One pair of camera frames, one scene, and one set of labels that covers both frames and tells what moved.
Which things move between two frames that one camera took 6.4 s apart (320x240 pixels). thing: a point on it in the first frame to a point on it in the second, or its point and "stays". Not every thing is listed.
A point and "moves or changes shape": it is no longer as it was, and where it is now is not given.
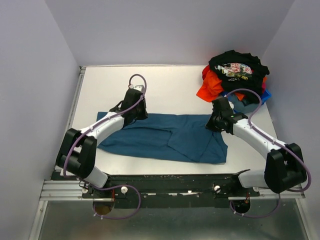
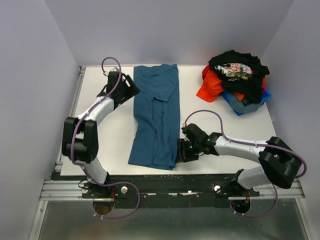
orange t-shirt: (210, 88) stays
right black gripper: (209, 123) to (182, 144)
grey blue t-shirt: (239, 106) stays
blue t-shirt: (178, 138) moves or changes shape
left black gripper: (144, 114) to (133, 90)
